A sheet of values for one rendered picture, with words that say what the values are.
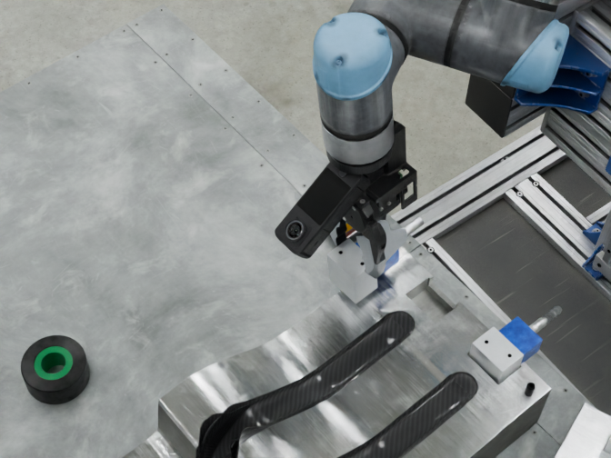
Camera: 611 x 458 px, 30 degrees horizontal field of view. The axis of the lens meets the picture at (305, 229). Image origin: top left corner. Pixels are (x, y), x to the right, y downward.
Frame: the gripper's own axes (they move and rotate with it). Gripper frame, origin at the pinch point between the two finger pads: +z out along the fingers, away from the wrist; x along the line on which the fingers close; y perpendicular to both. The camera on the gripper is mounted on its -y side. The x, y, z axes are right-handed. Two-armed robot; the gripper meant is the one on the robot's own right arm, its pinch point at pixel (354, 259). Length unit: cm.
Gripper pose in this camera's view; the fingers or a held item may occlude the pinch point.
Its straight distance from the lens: 136.6
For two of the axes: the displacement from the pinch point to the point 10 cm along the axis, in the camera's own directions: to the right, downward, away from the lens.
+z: 0.9, 5.9, 8.0
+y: 7.7, -5.6, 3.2
